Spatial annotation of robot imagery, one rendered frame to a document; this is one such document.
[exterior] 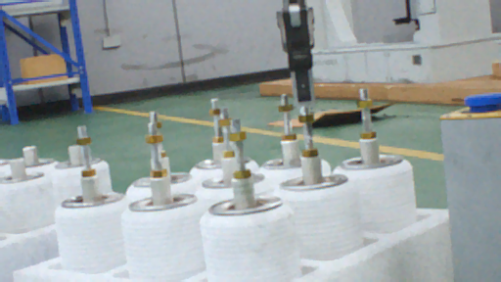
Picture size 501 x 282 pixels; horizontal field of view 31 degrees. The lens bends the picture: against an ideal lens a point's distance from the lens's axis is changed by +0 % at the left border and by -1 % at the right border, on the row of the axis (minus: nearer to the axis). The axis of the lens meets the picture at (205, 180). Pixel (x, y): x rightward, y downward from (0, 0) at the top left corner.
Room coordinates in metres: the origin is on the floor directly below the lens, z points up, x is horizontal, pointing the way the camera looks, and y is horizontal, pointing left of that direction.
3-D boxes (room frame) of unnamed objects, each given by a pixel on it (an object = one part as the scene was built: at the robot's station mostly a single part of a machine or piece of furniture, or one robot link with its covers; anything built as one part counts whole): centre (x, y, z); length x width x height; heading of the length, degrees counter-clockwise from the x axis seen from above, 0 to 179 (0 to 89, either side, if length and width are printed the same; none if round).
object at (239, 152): (0.90, -0.04, 0.30); 0.01 x 0.01 x 0.08; 8
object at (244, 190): (0.90, -0.04, 0.26); 0.02 x 0.02 x 0.03
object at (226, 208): (0.90, -0.04, 0.25); 0.08 x 0.08 x 0.01
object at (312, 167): (0.98, -0.12, 0.26); 0.02 x 0.02 x 0.03
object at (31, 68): (6.95, 1.11, 0.36); 0.31 x 0.25 x 0.20; 108
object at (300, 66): (0.94, -0.11, 0.37); 0.03 x 0.01 x 0.05; 173
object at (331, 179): (0.98, -0.12, 0.25); 0.08 x 0.08 x 0.01
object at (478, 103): (0.92, -0.29, 0.32); 0.04 x 0.04 x 0.02
